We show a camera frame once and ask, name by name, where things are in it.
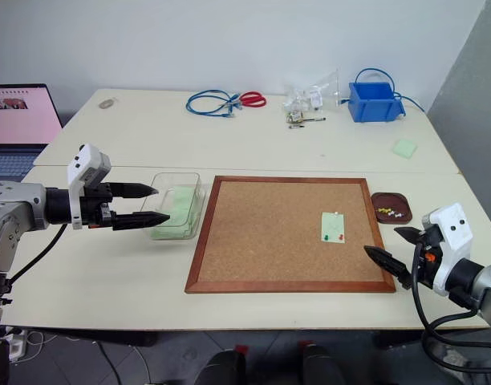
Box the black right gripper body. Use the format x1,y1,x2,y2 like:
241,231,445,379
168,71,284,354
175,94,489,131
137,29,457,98
408,225,445,290

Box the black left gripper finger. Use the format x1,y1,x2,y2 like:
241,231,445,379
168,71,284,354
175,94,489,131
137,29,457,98
111,212,172,232
109,182,160,200

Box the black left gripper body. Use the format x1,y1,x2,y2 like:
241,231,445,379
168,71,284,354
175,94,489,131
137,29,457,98
79,181,115,231

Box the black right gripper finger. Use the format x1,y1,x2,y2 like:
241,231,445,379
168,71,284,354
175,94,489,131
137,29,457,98
393,225,424,245
363,245,412,290

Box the green paper note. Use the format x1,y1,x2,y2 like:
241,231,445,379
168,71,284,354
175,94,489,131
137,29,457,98
320,211,347,243

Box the green sticky note pad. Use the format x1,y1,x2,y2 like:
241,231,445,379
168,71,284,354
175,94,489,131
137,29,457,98
391,138,419,160

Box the wood-framed cork board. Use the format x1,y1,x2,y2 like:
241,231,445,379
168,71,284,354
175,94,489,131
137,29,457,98
184,175,397,294

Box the brown dish of pushpins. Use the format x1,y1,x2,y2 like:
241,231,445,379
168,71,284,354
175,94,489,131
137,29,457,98
370,192,414,224

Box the stack of green notes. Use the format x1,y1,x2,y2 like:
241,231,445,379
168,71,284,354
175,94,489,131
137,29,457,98
150,184,199,241

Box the clear plastic container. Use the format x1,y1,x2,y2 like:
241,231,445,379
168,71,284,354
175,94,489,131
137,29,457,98
140,172,209,242

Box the open laptop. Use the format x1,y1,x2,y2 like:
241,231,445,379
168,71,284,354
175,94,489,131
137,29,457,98
0,83,64,182

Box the dark rounded shape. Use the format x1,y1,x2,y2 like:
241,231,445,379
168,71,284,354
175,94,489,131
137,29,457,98
300,339,348,385
194,343,247,385

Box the blue plastic bin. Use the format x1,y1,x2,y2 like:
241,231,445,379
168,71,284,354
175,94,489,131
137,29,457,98
347,81,408,124

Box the white power strip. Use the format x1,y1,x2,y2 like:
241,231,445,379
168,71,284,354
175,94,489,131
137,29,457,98
6,328,29,363

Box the clear plastic bag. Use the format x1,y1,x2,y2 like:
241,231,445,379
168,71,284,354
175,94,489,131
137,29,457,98
281,67,343,114

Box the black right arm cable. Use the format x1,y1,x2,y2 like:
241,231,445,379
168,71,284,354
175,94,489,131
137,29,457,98
410,240,491,372

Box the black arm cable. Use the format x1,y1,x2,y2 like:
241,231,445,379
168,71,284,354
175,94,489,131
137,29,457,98
410,240,491,372
4,223,69,286

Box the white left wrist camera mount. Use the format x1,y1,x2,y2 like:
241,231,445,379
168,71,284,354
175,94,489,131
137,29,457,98
66,144,112,230

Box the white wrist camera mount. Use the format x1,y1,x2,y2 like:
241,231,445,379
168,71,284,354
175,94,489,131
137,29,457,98
66,144,112,230
421,202,472,298

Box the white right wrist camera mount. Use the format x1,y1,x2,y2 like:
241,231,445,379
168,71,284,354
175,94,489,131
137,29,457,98
421,202,472,298

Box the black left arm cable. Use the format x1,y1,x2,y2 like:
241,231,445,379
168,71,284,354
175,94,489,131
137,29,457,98
4,223,69,286

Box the coiled blue network cable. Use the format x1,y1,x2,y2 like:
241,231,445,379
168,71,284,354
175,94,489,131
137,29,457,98
185,88,245,120

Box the red-handled scissors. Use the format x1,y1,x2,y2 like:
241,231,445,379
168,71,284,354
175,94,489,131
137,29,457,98
237,91,268,108

